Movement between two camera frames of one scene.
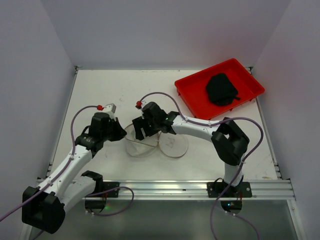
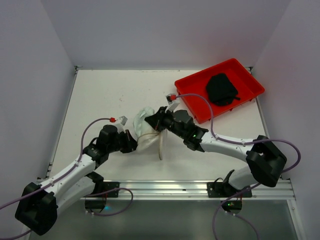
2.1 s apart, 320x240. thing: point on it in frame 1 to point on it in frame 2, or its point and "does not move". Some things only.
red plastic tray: (192, 89) does not move
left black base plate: (107, 185) does not move
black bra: (221, 90) does not move
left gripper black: (118, 130) to (128, 142)
